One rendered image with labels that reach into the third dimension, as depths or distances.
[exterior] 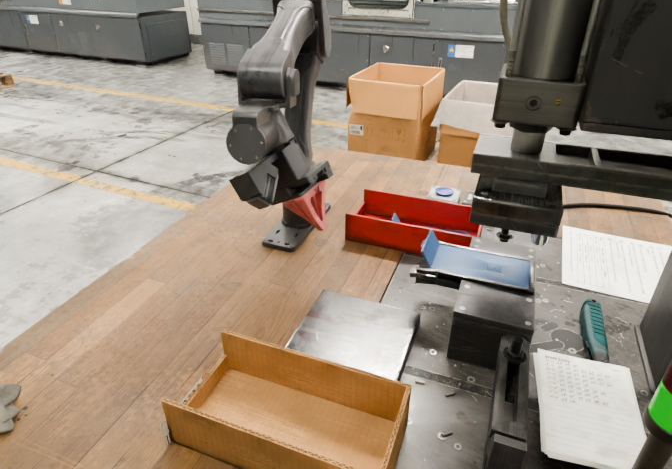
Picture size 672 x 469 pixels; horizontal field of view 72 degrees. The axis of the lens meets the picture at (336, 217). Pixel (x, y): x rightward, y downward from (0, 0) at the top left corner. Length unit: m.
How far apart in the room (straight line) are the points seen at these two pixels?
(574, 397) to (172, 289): 0.61
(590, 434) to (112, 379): 0.58
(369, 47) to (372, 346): 4.94
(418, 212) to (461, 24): 4.27
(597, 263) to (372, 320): 0.46
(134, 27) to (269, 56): 6.70
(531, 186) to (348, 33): 5.02
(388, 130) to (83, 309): 2.43
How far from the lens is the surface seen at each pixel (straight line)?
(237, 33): 6.28
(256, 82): 0.70
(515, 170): 0.60
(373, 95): 2.99
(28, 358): 0.81
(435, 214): 0.98
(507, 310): 0.66
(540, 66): 0.57
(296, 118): 0.89
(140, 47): 7.41
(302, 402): 0.63
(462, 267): 0.72
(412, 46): 5.31
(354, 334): 0.69
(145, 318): 0.80
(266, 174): 0.67
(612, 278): 0.95
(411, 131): 2.98
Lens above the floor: 1.39
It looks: 29 degrees down
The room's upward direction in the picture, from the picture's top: straight up
